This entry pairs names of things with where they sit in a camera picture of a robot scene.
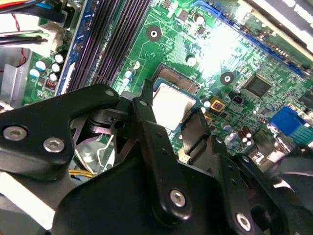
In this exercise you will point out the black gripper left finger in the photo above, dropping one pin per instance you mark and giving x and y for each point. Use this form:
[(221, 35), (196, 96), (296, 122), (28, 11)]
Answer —
[(31, 147)]

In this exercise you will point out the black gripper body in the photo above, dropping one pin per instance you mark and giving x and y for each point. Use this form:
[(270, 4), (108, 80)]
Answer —
[(110, 208)]

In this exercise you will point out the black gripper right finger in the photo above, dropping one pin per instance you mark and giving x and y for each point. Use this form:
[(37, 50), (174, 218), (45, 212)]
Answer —
[(234, 186)]

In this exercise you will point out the silver CPU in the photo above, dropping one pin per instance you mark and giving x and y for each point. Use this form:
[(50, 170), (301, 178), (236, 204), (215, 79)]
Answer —
[(171, 107)]

